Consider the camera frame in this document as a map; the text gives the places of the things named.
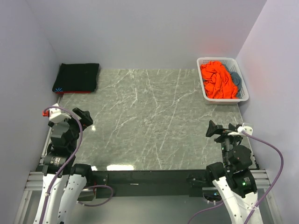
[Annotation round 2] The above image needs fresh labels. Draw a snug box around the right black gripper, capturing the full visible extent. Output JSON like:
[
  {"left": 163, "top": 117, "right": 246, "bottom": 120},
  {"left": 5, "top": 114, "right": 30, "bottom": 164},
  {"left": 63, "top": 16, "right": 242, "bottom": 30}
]
[{"left": 206, "top": 119, "right": 242, "bottom": 167}]

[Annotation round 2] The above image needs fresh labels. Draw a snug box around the orange t shirt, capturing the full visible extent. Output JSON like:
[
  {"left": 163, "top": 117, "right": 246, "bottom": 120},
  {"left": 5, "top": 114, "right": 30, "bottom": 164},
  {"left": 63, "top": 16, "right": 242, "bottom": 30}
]
[{"left": 200, "top": 61, "right": 238, "bottom": 99}]

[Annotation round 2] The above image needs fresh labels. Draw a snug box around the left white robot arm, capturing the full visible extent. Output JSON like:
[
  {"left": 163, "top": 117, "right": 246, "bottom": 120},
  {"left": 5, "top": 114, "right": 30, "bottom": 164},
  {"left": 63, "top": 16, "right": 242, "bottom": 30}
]
[{"left": 34, "top": 104, "right": 94, "bottom": 224}]

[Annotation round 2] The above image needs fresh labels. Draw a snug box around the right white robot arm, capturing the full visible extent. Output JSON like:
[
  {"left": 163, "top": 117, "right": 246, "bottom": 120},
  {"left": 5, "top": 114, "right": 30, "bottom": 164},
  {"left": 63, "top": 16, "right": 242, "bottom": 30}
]
[{"left": 205, "top": 120, "right": 263, "bottom": 224}]

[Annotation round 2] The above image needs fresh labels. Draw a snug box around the folded red t shirt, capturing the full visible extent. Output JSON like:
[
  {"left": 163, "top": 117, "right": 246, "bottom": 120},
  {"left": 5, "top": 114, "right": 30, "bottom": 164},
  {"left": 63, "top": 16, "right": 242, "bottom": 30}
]
[{"left": 55, "top": 91, "right": 92, "bottom": 94}]

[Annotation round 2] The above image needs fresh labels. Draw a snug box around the folded black t shirt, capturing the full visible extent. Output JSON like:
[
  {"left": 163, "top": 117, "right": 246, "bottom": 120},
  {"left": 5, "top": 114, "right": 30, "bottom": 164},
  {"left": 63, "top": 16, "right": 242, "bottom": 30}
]
[{"left": 52, "top": 63, "right": 100, "bottom": 92}]

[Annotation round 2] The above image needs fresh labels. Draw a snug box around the grey blue t shirt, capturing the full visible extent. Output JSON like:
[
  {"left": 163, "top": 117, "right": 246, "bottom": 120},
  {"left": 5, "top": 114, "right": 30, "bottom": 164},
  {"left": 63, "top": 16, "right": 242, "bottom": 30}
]
[{"left": 224, "top": 65, "right": 242, "bottom": 92}]

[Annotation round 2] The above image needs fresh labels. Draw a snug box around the black base crossbar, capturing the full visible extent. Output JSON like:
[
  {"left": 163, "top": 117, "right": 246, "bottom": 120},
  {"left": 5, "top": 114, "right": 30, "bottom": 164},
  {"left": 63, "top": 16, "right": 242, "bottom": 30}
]
[{"left": 92, "top": 169, "right": 218, "bottom": 197}]

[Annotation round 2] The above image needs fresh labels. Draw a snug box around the white plastic laundry basket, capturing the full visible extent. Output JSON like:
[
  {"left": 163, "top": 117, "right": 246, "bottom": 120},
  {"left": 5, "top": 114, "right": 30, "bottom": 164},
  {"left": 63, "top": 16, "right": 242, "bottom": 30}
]
[{"left": 197, "top": 57, "right": 249, "bottom": 105}]

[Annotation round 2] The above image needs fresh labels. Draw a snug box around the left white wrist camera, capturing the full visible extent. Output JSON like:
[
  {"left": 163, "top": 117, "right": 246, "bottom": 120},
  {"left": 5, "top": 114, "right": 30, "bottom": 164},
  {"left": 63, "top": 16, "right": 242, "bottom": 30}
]
[{"left": 43, "top": 108, "right": 71, "bottom": 124}]

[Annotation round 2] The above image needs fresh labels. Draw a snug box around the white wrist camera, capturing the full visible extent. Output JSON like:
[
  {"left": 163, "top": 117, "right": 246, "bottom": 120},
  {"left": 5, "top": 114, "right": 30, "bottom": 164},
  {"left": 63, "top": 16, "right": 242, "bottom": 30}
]
[
  {"left": 228, "top": 123, "right": 253, "bottom": 136},
  {"left": 43, "top": 108, "right": 71, "bottom": 124}
]

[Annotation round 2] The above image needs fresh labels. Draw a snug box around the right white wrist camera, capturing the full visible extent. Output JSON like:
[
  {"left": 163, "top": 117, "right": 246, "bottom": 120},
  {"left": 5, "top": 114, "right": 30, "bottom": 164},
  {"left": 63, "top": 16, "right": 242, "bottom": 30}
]
[{"left": 228, "top": 123, "right": 253, "bottom": 136}]

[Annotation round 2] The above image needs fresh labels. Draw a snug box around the aluminium frame rail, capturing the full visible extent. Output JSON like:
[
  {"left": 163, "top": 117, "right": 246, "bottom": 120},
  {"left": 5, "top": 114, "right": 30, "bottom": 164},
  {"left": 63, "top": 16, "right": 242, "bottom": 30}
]
[{"left": 14, "top": 169, "right": 281, "bottom": 224}]

